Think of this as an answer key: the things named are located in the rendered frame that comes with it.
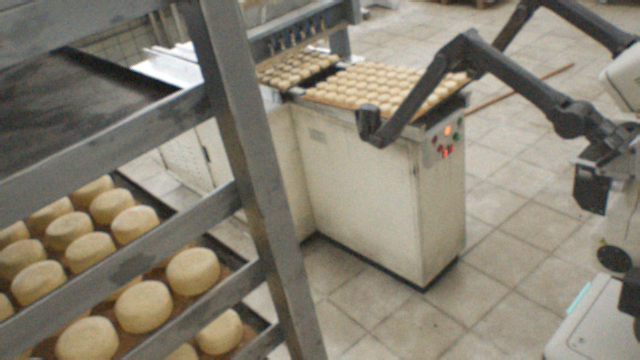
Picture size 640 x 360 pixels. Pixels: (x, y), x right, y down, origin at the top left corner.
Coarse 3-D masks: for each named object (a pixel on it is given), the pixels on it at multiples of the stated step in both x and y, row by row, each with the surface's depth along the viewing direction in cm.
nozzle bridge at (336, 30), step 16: (320, 0) 238; (336, 0) 237; (352, 0) 243; (288, 16) 226; (304, 16) 227; (336, 16) 251; (352, 16) 248; (256, 32) 216; (272, 32) 218; (288, 32) 234; (320, 32) 242; (336, 32) 263; (256, 48) 225; (288, 48) 232; (336, 48) 270; (256, 64) 223
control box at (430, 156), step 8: (456, 112) 203; (448, 120) 199; (456, 120) 201; (432, 128) 196; (440, 128) 195; (456, 128) 203; (464, 128) 207; (432, 136) 193; (440, 136) 197; (448, 136) 201; (464, 136) 209; (424, 144) 193; (432, 144) 194; (448, 144) 202; (456, 144) 207; (424, 152) 196; (432, 152) 196; (440, 152) 200; (448, 152) 204; (424, 160) 198; (432, 160) 198
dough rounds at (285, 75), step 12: (288, 60) 256; (300, 60) 256; (312, 60) 250; (324, 60) 247; (264, 72) 250; (276, 72) 245; (288, 72) 244; (300, 72) 240; (312, 72) 242; (264, 84) 241; (276, 84) 236; (288, 84) 233
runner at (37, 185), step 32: (192, 96) 39; (128, 128) 36; (160, 128) 38; (64, 160) 34; (96, 160) 35; (128, 160) 37; (0, 192) 32; (32, 192) 33; (64, 192) 35; (0, 224) 32
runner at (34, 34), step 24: (48, 0) 30; (72, 0) 31; (96, 0) 32; (120, 0) 33; (144, 0) 34; (168, 0) 35; (0, 24) 29; (24, 24) 30; (48, 24) 31; (72, 24) 32; (96, 24) 33; (0, 48) 29; (24, 48) 30; (48, 48) 31
